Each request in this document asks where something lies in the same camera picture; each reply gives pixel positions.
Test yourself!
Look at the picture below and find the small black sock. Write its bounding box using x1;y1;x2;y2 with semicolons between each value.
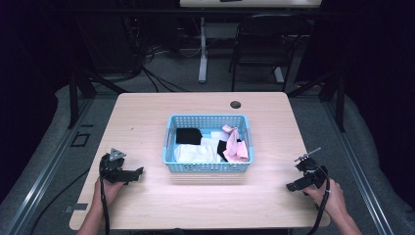
216;139;230;163

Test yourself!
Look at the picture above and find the light blue plastic basket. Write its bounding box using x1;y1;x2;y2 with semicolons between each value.
161;113;255;173

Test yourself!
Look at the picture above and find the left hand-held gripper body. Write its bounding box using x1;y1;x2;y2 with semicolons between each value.
99;148;131;184

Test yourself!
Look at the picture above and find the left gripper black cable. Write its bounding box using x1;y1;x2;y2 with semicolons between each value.
99;178;112;235

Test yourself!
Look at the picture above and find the aluminium floor rail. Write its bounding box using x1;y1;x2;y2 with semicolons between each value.
3;97;96;235
321;97;397;235

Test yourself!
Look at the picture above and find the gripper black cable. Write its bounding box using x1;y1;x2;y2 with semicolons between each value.
99;178;112;235
305;165;332;235

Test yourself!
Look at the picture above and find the pink sock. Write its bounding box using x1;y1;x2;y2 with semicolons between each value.
221;123;250;164

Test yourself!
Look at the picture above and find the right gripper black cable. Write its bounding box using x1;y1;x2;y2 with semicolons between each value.
305;165;332;235

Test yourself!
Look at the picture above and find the small white sock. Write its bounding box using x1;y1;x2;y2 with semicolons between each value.
209;129;230;142

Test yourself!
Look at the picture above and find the person's left hand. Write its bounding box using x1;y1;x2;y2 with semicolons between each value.
92;177;127;210

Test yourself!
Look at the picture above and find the black floor cable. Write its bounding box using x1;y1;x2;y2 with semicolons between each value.
28;166;92;235

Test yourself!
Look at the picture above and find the black metal frame stand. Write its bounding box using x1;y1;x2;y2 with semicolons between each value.
287;69;347;133
66;67;129;130

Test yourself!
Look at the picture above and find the white desk leg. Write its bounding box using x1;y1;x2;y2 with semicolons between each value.
197;16;209;84
273;66;286;84

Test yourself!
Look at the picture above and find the large black sock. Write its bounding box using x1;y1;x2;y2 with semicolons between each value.
175;127;204;146

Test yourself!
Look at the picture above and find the person's right hand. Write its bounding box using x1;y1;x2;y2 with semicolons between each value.
302;178;347;220

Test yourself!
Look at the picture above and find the large white sock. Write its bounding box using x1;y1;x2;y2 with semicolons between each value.
173;136;223;164

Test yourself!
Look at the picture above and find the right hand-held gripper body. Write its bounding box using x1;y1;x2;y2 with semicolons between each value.
294;147;329;190

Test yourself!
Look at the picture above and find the black folding chair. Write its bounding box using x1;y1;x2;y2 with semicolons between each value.
228;13;312;93

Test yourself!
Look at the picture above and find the bundle of black floor cables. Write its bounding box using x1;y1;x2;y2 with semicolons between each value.
140;63;192;94

